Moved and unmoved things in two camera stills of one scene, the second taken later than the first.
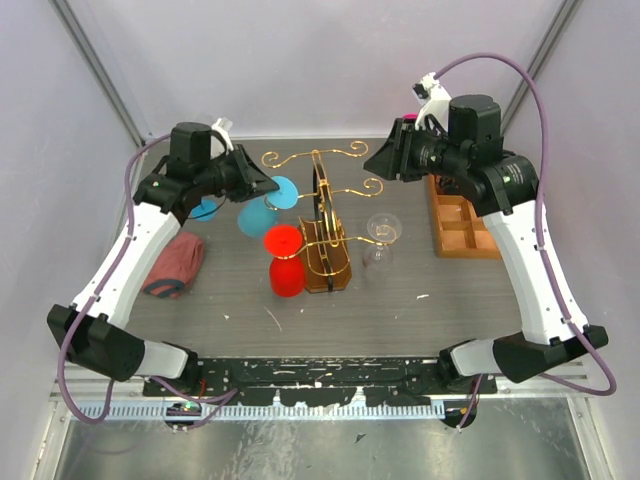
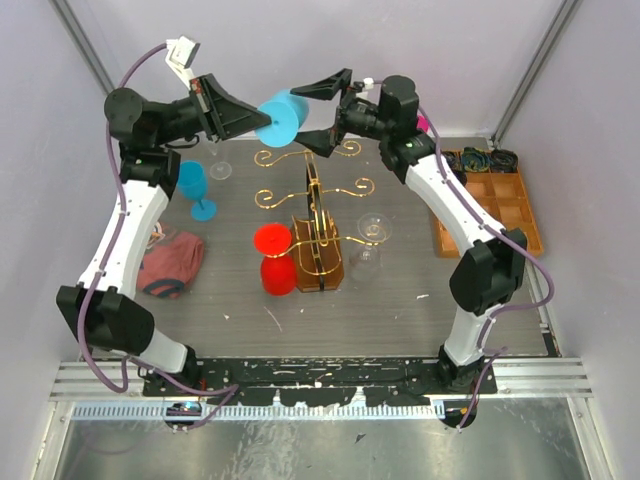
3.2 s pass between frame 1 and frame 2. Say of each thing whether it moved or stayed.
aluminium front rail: stayed
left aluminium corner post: stayed
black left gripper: moved
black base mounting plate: stayed
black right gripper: moved
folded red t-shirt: stayed
